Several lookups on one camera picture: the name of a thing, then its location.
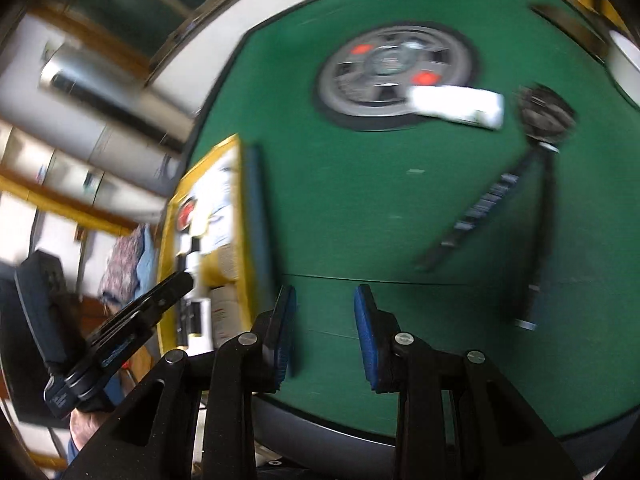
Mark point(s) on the tall white plastic bottle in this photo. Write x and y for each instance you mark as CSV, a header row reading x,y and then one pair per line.
x,y
215,195

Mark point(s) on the standing air conditioner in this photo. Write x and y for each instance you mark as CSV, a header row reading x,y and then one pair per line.
x,y
115,125

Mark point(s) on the white rectangular carton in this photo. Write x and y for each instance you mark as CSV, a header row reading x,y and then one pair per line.
x,y
450,102

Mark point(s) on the black comb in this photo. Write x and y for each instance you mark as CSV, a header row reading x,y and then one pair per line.
x,y
482,205

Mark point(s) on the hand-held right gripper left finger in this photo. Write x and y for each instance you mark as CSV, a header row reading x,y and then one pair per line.
x,y
282,330

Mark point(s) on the wooden framed window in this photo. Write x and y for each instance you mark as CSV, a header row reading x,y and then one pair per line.
x,y
135,5

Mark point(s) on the white tray with yellow rim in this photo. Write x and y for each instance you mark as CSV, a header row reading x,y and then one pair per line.
x,y
232,260

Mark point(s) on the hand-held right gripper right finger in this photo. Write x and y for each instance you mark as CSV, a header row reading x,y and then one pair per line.
x,y
365,340

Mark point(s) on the small white pill bottle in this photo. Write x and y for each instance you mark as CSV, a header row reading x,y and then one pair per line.
x,y
222,312

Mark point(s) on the round grey table control panel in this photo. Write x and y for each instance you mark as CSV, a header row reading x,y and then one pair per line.
x,y
370,80

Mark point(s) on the patterned cloth pile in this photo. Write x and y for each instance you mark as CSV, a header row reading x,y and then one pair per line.
x,y
127,260

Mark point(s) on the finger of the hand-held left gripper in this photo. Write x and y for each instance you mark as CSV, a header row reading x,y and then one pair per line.
x,y
145,310

